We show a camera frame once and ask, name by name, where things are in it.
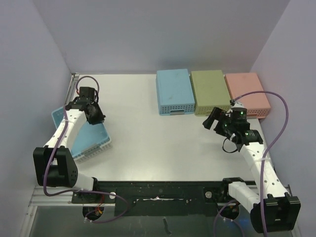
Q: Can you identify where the pink perforated basket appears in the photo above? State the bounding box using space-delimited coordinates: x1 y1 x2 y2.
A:
224 72 272 119

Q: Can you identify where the small blue perforated basket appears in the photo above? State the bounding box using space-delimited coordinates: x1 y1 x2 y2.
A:
46 107 110 157

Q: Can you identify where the yellow-green perforated basket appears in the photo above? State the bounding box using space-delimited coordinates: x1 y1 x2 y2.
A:
190 70 231 117

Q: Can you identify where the large blue perforated basket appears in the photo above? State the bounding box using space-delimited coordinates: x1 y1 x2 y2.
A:
156 69 195 116

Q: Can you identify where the white perforated basket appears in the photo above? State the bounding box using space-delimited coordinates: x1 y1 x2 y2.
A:
73 138 112 163

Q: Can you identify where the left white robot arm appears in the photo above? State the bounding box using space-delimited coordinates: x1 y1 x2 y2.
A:
33 87 106 203

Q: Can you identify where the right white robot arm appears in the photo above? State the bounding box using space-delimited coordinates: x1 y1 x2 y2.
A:
203 105 301 233

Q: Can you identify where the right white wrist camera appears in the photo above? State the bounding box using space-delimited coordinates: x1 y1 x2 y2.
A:
230 99 245 109

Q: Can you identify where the black table front rail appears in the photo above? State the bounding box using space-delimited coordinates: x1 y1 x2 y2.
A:
72 180 232 217

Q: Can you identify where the aluminium frame rail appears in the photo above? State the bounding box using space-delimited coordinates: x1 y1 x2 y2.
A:
19 186 75 237

